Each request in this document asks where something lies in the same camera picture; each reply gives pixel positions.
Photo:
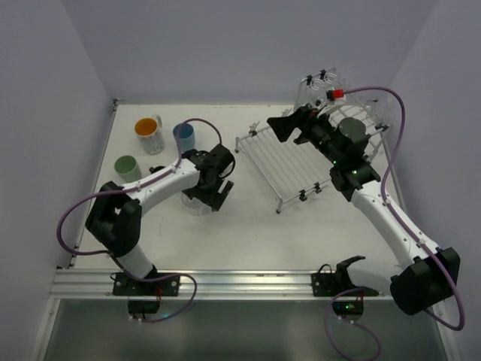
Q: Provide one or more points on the clear glass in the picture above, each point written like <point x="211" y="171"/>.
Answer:
<point x="194" y="206"/>
<point x="380" y="109"/>

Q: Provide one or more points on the light green plastic cup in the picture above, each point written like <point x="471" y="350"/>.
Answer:
<point x="128" y="169"/>

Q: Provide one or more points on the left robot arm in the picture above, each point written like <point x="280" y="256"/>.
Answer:
<point x="115" y="217"/>

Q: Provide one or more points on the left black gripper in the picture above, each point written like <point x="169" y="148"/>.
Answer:
<point x="219" y="196"/>

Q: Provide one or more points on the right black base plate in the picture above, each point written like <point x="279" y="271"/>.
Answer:
<point x="331" y="282"/>

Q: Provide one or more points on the light blue plastic cup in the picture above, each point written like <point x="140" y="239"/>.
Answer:
<point x="185" y="134"/>

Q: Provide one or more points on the left black controller box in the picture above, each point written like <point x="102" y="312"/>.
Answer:
<point x="142" y="308"/>

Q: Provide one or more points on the white patterned ceramic mug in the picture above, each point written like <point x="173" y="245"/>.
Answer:
<point x="149" y="133"/>

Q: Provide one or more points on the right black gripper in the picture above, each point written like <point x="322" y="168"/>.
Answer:
<point x="304" y="125"/>

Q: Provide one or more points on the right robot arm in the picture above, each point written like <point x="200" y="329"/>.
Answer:
<point x="427" y="273"/>

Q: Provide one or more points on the metal wire dish rack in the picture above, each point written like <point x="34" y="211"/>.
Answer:
<point x="297" y="171"/>

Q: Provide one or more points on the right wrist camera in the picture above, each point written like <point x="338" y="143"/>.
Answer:
<point x="331" y="100"/>

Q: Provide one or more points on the right black controller box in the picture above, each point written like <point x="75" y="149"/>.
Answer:
<point x="349" y="309"/>

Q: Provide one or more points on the black controller box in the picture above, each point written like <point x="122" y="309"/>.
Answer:
<point x="349" y="309"/>
<point x="142" y="308"/>

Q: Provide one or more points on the aluminium mounting rail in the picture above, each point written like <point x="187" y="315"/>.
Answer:
<point x="204" y="285"/>

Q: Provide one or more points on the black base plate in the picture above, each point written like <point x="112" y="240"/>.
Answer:
<point x="331" y="282"/>
<point x="123" y="285"/>

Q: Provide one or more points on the dark blue ceramic cup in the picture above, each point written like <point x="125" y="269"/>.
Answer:
<point x="153" y="170"/>

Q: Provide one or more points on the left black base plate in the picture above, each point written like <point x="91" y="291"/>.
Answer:
<point x="123" y="285"/>

